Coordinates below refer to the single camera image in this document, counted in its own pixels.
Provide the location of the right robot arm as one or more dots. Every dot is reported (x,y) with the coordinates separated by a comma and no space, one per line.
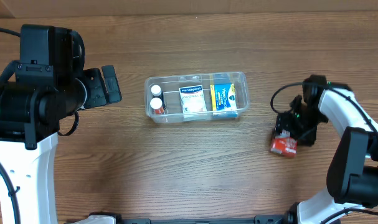
(352,177)

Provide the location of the orange vitamin tube white cap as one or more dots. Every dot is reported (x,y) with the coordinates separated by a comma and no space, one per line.
(157,105)

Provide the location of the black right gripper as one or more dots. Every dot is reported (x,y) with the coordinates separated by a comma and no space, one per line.
(284,125)

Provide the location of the red white small box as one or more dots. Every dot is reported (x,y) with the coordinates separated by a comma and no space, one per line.
(284,146)

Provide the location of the white Hansaplast box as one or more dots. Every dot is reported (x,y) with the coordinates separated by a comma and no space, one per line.
(192,99)

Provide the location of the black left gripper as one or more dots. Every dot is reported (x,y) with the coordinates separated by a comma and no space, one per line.
(93,88)

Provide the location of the clear plastic container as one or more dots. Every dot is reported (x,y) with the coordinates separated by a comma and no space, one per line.
(172,102)

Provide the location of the dark bottle white cap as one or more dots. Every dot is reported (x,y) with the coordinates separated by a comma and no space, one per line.
(157,92)

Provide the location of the blue yellow VapoDrops box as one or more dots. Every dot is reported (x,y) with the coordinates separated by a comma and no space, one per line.
(223,100)

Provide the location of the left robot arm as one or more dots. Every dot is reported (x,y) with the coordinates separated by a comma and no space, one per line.
(45,85)

